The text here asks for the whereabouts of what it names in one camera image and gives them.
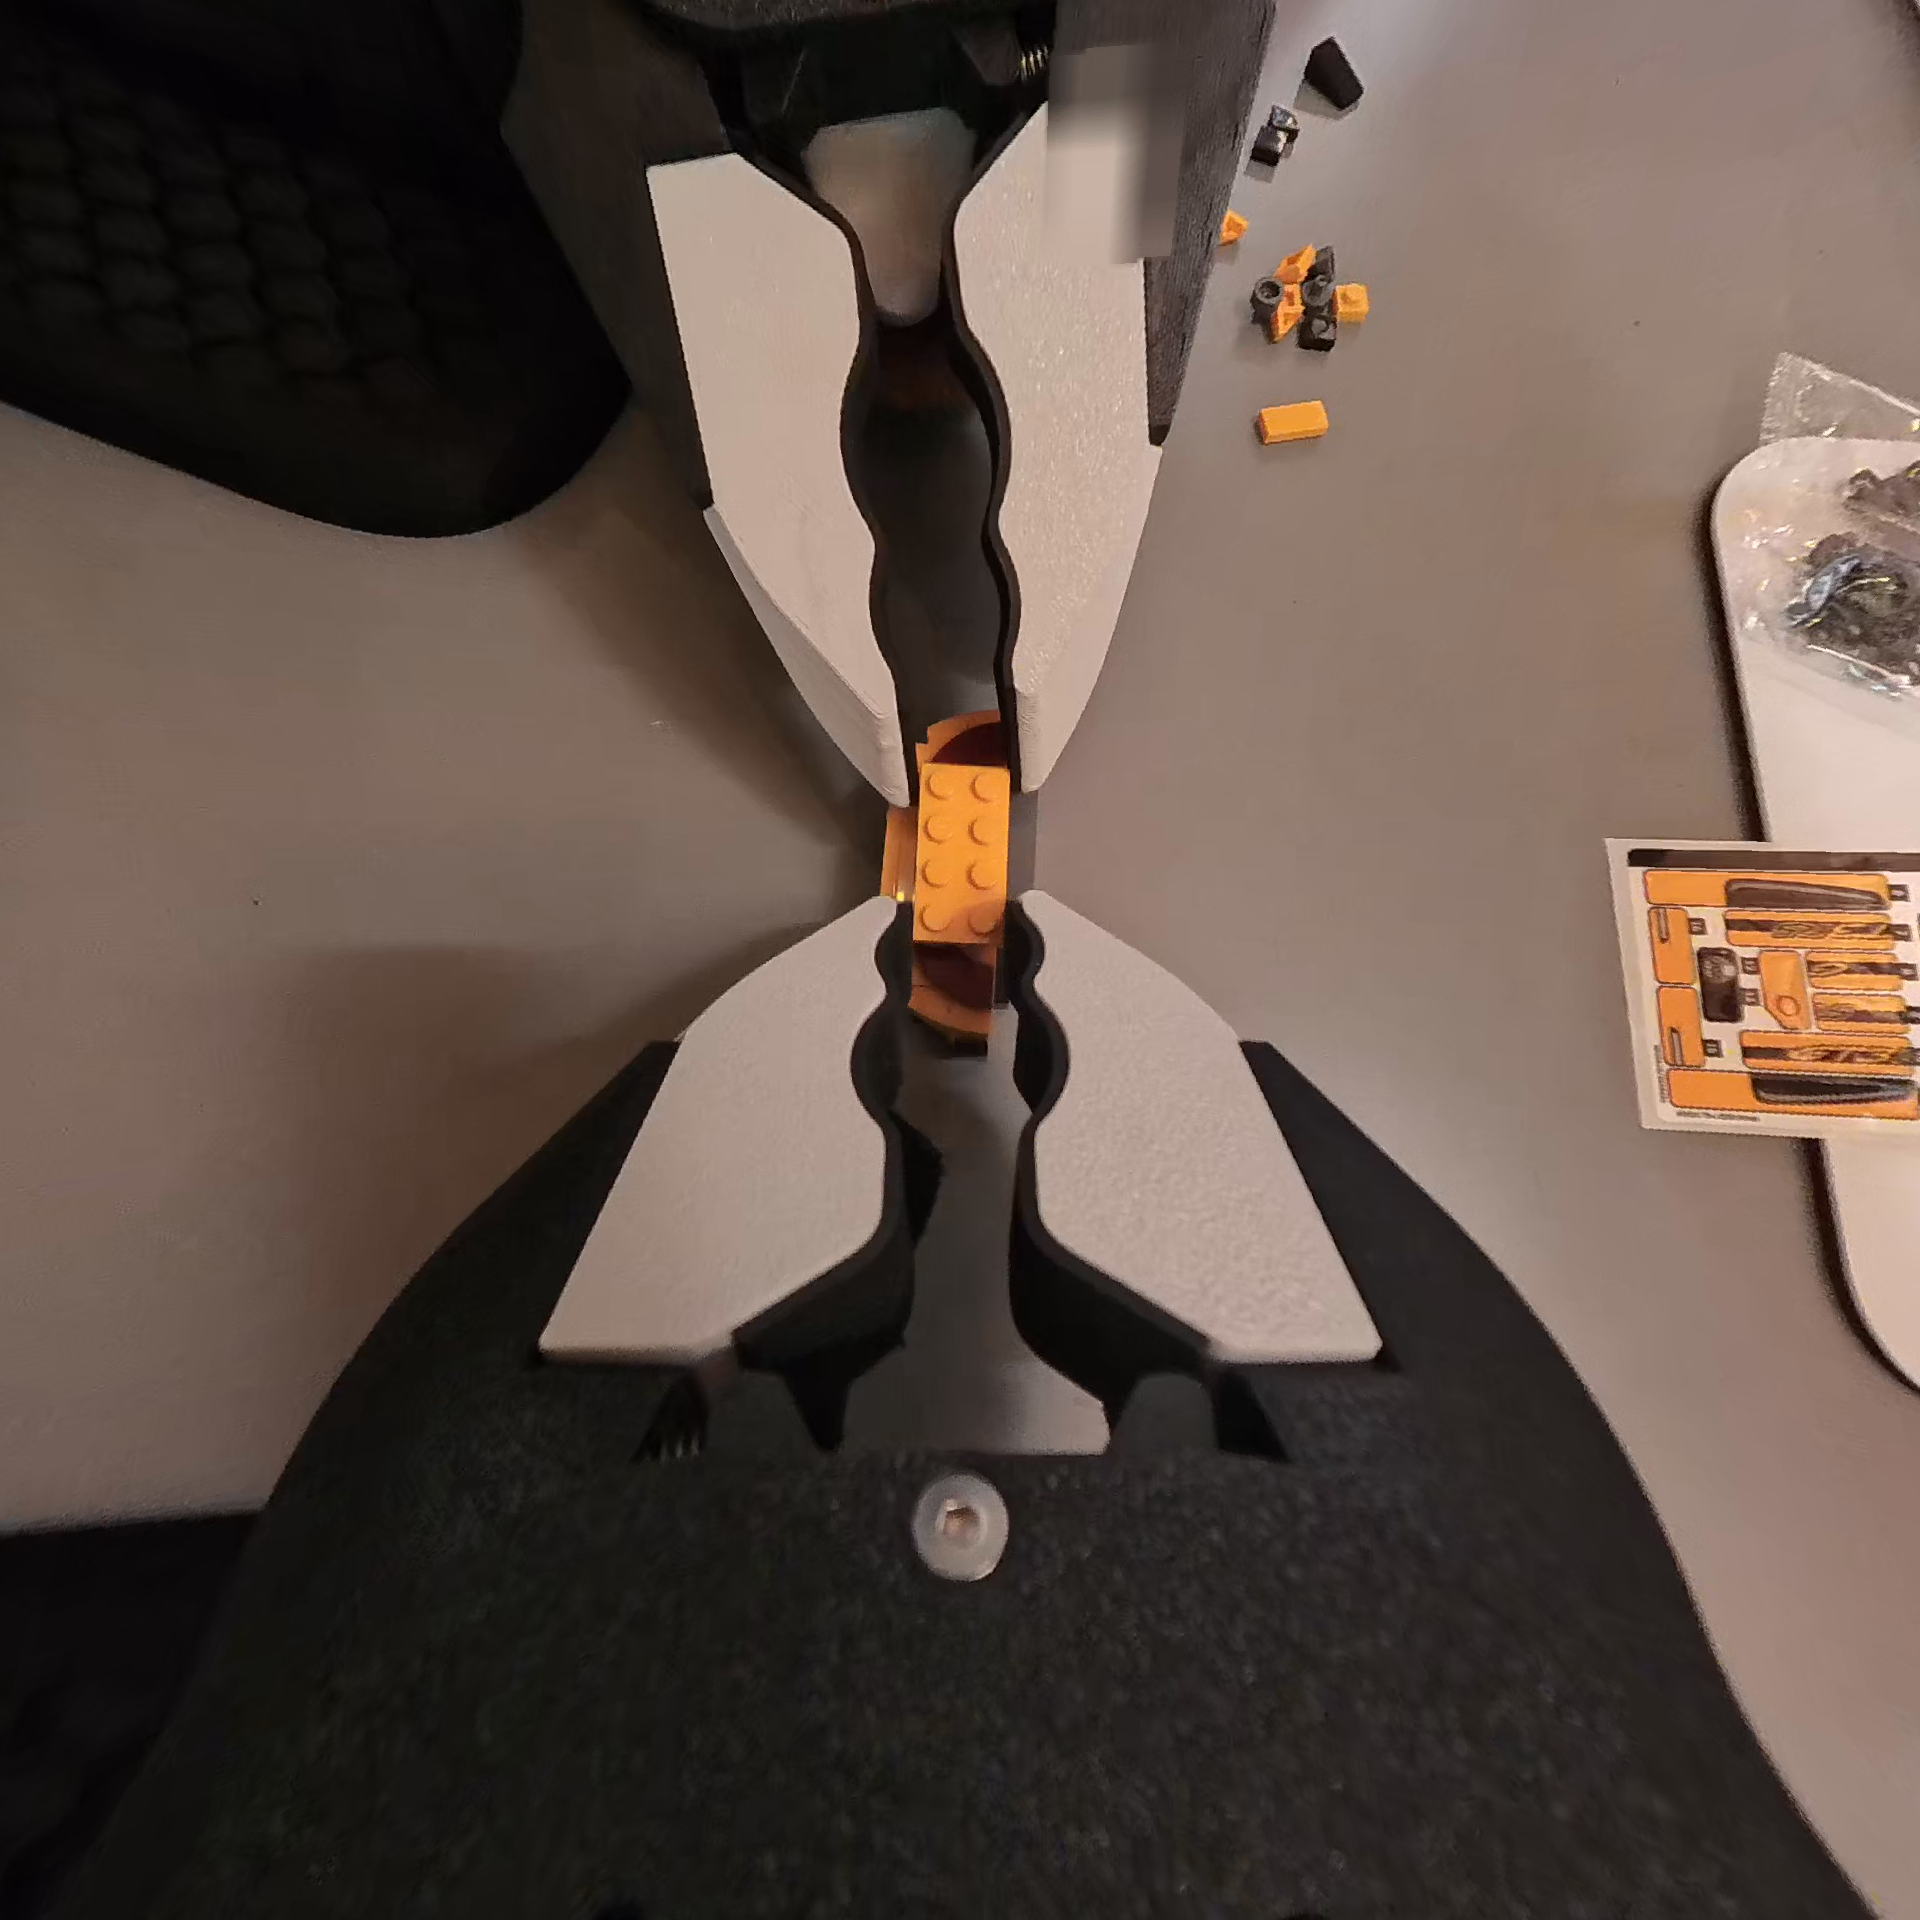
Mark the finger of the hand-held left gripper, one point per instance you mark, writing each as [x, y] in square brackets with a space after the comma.
[1084, 446]
[747, 446]

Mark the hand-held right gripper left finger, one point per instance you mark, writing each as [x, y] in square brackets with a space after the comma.
[717, 1184]

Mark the small black lego piece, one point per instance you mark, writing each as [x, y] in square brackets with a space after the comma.
[1330, 69]
[1270, 134]

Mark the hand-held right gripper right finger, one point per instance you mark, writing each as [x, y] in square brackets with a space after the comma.
[1198, 1184]

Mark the white rounded board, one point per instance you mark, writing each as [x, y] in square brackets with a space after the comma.
[1828, 750]

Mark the orange flat lego tile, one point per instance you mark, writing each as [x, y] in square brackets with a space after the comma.
[1293, 426]

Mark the orange studded lego plate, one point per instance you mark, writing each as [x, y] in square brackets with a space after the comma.
[959, 846]

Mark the orange curved lego assembly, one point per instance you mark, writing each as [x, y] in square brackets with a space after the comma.
[944, 1006]

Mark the pile of orange black pieces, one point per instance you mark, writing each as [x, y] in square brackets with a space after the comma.
[1312, 299]

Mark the clear plastic bag of pieces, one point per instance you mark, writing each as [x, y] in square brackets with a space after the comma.
[1847, 588]

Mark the orange black sticker sheet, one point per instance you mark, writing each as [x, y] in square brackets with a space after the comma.
[1754, 989]

